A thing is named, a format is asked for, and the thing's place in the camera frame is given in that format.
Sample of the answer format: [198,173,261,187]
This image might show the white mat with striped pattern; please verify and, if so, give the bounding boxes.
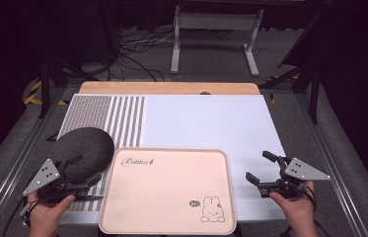
[56,93,287,225]

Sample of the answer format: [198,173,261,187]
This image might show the black floor cables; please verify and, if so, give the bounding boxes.
[107,28,176,83]

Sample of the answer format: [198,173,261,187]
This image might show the white metal stand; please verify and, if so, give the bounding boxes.
[170,5,264,78]

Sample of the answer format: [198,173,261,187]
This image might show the dark grey round hat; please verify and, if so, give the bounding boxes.
[47,126,115,186]

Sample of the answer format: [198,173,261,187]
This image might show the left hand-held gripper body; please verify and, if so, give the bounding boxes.
[23,158,106,203]

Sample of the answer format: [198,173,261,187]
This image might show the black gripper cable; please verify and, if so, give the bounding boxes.
[2,197,42,237]
[279,189,332,237]

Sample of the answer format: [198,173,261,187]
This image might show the aluminium rail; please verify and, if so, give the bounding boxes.
[294,93,368,237]
[0,88,72,237]

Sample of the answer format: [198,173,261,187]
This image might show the yellow black hazard tape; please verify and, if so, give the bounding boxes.
[23,80,70,107]

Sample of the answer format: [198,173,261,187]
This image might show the pink tray with rabbit print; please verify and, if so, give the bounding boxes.
[98,146,238,236]

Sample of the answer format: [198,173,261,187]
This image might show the person's right hand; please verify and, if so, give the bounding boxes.
[268,181,318,230]

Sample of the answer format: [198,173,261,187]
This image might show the black metal stand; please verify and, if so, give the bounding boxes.
[37,55,102,120]
[259,13,325,125]

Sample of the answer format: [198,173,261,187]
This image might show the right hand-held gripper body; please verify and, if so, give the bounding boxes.
[258,156,331,199]

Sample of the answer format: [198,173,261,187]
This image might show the person's left hand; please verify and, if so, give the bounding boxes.
[27,192,77,233]

